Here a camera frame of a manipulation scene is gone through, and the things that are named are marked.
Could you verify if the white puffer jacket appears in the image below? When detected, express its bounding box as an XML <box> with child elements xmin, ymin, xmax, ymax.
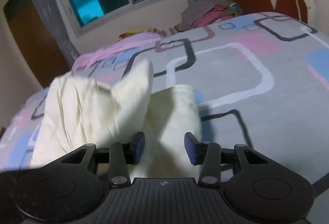
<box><xmin>30</xmin><ymin>60</ymin><xmax>201</xmax><ymax>178</ymax></box>

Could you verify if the yellow patterned pillow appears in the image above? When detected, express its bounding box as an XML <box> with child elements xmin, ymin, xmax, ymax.
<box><xmin>118</xmin><ymin>27</ymin><xmax>160</xmax><ymax>41</ymax></box>

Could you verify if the patterned bed sheet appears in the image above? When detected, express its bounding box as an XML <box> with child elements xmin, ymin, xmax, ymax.
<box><xmin>0</xmin><ymin>11</ymin><xmax>329</xmax><ymax>186</ymax></box>

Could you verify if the left grey curtain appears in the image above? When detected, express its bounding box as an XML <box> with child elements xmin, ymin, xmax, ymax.
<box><xmin>32</xmin><ymin>0</ymin><xmax>79</xmax><ymax>68</ymax></box>

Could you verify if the pink blanket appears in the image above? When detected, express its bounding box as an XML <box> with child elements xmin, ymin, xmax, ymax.
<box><xmin>71</xmin><ymin>32</ymin><xmax>164</xmax><ymax>74</ymax></box>

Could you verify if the brown wooden door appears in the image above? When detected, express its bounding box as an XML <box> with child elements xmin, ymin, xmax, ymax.
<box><xmin>3</xmin><ymin>0</ymin><xmax>69</xmax><ymax>87</ymax></box>

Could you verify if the stack of folded clothes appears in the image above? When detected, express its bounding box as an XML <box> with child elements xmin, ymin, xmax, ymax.
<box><xmin>175</xmin><ymin>0</ymin><xmax>243</xmax><ymax>32</ymax></box>

